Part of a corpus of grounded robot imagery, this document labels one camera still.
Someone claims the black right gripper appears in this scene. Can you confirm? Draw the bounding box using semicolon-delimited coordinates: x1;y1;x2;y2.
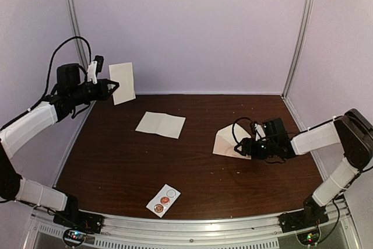
234;138;277;160

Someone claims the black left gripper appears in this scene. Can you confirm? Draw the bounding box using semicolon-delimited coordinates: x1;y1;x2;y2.
70;79;119;106

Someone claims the cream envelope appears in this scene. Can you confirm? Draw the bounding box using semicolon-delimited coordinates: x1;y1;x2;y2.
212;124;251;159

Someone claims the cream letter paper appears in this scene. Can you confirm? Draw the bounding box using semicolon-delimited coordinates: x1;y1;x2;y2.
109;62;136;106

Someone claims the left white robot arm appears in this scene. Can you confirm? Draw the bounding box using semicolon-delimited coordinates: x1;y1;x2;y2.
1;59;119;228

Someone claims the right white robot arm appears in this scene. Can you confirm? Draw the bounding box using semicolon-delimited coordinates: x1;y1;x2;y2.
234;108;372;227

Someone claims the cream spare paper sheet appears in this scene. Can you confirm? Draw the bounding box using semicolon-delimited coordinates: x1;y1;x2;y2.
135;111;186;139

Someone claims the sticker sheet with seals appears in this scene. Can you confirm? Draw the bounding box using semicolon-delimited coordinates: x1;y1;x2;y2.
146;184;181;218

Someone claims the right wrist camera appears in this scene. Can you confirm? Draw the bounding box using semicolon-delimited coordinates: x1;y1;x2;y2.
250;121;266;141

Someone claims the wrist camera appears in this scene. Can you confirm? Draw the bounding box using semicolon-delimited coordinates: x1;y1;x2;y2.
250;121;266;141
86;55;104;84

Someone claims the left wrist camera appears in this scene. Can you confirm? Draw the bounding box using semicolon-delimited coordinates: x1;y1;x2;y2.
86;55;104;84

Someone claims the right black camera cable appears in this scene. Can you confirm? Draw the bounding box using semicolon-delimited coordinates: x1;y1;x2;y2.
231;117;257;145

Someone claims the black camera cable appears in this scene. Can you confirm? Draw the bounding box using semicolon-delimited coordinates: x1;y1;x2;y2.
40;36;93;104
231;117;257;145

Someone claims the left black camera cable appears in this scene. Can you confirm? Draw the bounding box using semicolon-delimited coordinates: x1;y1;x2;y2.
40;36;93;104

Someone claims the right aluminium frame post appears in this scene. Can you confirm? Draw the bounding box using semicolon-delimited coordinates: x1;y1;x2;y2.
281;0;314;100

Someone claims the aluminium frame post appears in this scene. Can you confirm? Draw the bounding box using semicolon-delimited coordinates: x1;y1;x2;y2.
66;0;88;69
281;0;314;100

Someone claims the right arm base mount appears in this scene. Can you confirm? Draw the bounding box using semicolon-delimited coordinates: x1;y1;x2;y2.
279;196;329;247

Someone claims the left aluminium frame post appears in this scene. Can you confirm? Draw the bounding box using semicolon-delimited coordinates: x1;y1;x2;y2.
66;0;88;69

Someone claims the front aluminium rail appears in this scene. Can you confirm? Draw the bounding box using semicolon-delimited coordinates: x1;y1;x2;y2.
21;199;363;248

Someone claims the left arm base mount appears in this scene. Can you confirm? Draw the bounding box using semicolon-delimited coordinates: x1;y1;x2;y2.
48;195;104;248

